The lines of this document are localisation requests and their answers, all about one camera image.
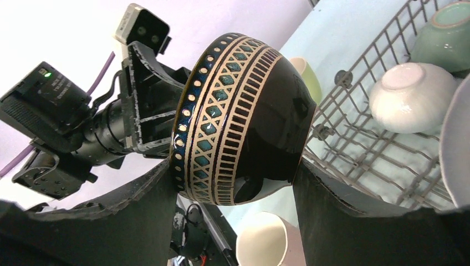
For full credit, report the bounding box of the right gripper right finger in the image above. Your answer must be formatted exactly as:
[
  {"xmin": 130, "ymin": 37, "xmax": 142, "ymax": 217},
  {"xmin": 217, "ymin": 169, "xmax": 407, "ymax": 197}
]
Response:
[{"xmin": 293, "ymin": 160, "xmax": 469, "ymax": 265}]

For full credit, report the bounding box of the white ceramic bowl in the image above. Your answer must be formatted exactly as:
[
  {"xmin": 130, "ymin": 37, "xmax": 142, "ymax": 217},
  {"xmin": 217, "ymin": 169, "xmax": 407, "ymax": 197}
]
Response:
[{"xmin": 369, "ymin": 63, "xmax": 458, "ymax": 134}]

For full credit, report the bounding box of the pale green ceramic bowl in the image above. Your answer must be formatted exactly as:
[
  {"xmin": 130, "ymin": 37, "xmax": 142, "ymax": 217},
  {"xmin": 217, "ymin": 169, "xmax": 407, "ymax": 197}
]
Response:
[{"xmin": 410, "ymin": 1, "xmax": 469, "ymax": 74}]

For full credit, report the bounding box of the pink mug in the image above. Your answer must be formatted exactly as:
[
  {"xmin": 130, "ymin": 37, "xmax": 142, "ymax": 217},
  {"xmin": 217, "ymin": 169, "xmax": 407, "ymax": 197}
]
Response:
[{"xmin": 236, "ymin": 212, "xmax": 306, "ymax": 266}]

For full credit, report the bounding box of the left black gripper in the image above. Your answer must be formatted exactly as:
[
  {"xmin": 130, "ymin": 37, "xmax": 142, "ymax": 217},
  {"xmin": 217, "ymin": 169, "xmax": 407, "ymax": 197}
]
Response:
[{"xmin": 119, "ymin": 41, "xmax": 191, "ymax": 158}]

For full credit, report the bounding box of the brown rimmed tan bowl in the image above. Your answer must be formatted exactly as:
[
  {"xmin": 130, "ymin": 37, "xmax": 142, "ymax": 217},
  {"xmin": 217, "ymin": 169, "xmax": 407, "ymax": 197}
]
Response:
[{"xmin": 169, "ymin": 33, "xmax": 316, "ymax": 206}]

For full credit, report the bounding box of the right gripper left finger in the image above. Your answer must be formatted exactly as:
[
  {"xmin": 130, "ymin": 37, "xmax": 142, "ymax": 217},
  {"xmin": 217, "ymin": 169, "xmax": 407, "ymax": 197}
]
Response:
[{"xmin": 1, "ymin": 160, "xmax": 177, "ymax": 265}]

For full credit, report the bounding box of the yellow green mug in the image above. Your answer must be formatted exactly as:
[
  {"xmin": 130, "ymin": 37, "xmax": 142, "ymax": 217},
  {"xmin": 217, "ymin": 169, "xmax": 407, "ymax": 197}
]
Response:
[{"xmin": 289, "ymin": 57, "xmax": 323, "ymax": 105}]

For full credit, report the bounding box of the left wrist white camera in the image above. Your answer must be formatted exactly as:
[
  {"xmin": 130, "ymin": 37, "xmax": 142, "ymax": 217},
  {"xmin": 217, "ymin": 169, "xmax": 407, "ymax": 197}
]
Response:
[{"xmin": 114, "ymin": 3, "xmax": 171, "ymax": 55}]

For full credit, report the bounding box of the white scalloped plate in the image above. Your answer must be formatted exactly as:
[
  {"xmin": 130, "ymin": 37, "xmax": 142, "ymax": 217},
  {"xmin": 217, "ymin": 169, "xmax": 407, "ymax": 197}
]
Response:
[{"xmin": 439, "ymin": 76, "xmax": 469, "ymax": 208}]

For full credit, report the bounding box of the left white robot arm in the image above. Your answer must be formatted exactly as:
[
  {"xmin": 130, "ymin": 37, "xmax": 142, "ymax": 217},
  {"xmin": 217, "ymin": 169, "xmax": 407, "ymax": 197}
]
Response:
[{"xmin": 1, "ymin": 42, "xmax": 191, "ymax": 200}]

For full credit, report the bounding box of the grey wire dish rack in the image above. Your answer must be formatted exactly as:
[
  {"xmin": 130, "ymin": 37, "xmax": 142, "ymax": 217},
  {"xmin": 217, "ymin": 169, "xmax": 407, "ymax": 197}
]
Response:
[{"xmin": 304, "ymin": 1, "xmax": 454, "ymax": 210}]

